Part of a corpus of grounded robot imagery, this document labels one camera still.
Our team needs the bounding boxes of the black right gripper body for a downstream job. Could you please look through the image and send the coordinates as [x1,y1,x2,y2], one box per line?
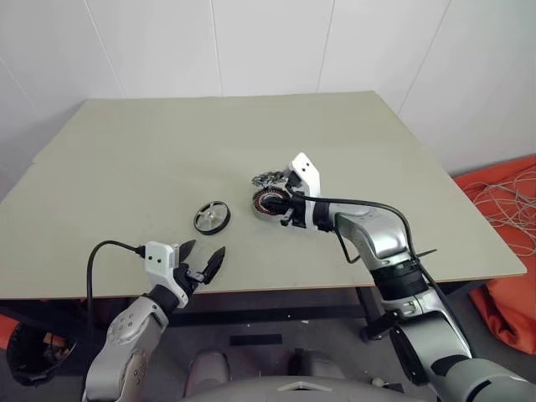
[286,167,307,229]

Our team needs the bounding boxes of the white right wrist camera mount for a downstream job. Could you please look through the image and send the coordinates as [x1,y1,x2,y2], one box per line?
[291,152,323,232]

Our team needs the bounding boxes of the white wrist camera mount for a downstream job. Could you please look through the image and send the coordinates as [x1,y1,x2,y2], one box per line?
[143,240,188,310]
[291,152,323,232]

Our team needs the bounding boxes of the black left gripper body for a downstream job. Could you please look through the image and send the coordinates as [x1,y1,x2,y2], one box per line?
[173,244,210,297]

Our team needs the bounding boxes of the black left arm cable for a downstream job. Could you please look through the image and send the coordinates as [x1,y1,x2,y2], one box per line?
[85,240,148,338]

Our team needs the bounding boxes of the grey robot torso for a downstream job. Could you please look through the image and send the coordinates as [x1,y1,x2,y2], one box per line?
[183,374,422,402]

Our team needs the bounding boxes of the black floor tape strip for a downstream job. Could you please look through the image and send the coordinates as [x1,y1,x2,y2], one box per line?
[229,334,283,347]

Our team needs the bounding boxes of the black caster wheel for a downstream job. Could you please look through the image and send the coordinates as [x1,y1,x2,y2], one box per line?
[359,320,384,343]

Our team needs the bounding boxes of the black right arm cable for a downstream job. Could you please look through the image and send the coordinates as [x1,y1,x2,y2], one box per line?
[292,192,451,302]

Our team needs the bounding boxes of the black table frame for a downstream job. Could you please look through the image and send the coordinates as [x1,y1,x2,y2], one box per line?
[0,279,497,332]

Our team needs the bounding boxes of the tangled white cables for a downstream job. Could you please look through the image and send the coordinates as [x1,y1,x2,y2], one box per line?
[472,157,536,257]

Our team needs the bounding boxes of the black round bin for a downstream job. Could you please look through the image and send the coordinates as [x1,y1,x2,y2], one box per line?
[5,321,81,387]

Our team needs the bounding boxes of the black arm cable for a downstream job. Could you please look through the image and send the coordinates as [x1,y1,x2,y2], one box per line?
[292,192,451,302]
[85,240,148,338]

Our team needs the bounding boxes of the large orange cloth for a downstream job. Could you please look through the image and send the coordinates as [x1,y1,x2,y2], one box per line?
[453,153,536,357]

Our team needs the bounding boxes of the silver motor housing with coils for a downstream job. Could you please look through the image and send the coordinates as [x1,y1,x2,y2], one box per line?
[250,187,294,223]

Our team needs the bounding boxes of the black spoked rotor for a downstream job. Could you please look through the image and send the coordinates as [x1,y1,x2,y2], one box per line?
[193,199,233,237]

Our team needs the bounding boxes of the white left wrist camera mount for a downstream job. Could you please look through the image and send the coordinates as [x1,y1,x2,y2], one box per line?
[143,240,188,310]

